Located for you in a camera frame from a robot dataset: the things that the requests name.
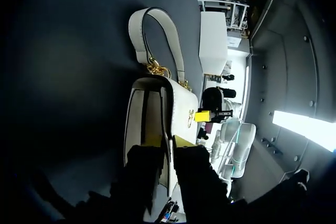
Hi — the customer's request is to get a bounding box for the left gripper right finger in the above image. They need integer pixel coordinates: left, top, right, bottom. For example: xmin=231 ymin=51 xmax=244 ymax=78
xmin=172 ymin=134 xmax=229 ymax=207

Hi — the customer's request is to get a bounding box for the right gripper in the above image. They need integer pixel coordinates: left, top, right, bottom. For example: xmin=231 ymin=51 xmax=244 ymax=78
xmin=194 ymin=87 xmax=234 ymax=124

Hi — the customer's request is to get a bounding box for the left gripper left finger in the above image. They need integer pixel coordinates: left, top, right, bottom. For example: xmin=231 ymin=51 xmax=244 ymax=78
xmin=111 ymin=134 xmax=169 ymax=210

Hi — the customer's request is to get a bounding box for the white handbag with gold chain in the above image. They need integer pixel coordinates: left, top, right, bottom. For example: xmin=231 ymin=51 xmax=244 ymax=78
xmin=122 ymin=7 xmax=200 ymax=199

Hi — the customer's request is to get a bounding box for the large white block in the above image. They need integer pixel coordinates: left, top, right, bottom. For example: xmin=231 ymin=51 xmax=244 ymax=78
xmin=198 ymin=11 xmax=228 ymax=74

